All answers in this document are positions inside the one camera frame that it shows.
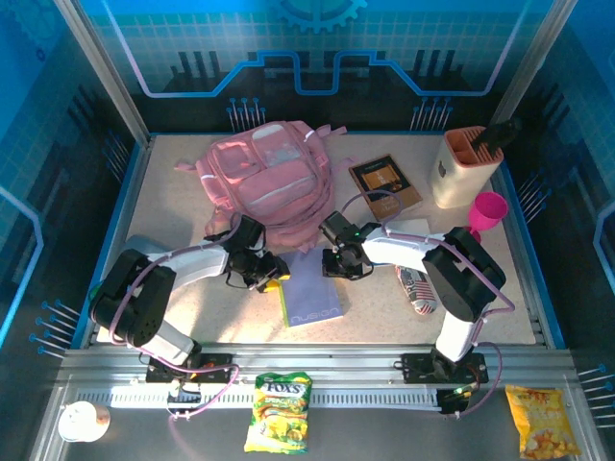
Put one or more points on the green Fox's candy bag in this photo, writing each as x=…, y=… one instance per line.
x=278, y=413

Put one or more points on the beige pen holder orange rim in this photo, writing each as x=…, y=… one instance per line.
x=456, y=182

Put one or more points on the magenta plastic goblet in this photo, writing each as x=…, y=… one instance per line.
x=490, y=206

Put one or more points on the aluminium rail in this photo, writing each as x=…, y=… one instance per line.
x=312, y=360

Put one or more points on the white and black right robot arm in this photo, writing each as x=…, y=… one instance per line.
x=461, y=283

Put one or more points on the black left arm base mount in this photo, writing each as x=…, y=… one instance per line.
x=218, y=367

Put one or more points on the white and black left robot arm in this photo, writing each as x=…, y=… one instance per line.
x=144, y=312

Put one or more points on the pink backpack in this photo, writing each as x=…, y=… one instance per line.
x=269, y=192

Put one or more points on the black controller box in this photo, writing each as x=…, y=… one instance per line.
x=185, y=396
x=454, y=401

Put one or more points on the white booklet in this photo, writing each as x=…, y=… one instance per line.
x=413, y=226

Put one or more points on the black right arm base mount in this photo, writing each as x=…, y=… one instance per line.
x=418, y=367

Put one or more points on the black tool in holder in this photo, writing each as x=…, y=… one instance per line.
x=497, y=134

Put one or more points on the flag print pencil case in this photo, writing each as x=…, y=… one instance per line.
x=423, y=298

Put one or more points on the white paper cup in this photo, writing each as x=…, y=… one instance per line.
x=79, y=420

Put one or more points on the purple notebook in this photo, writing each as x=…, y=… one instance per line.
x=312, y=298

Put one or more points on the aluminium frame post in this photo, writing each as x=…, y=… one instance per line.
x=105, y=72
x=533, y=57

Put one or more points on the brown book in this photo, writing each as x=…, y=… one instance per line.
x=384, y=182

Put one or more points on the yellow snack bag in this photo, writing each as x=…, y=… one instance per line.
x=543, y=422

